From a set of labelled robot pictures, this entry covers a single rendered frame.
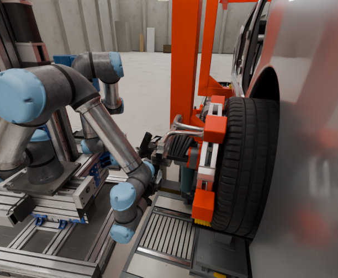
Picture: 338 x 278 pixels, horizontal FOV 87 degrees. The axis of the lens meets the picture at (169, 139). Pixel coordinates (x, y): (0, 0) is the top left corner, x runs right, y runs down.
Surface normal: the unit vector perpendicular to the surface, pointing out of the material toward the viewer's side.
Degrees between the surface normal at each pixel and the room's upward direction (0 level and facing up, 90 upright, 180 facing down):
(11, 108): 85
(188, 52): 90
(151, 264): 0
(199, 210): 90
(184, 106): 90
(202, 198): 0
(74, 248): 0
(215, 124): 35
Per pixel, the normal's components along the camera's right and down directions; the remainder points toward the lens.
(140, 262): 0.02, -0.87
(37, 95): 0.94, 0.10
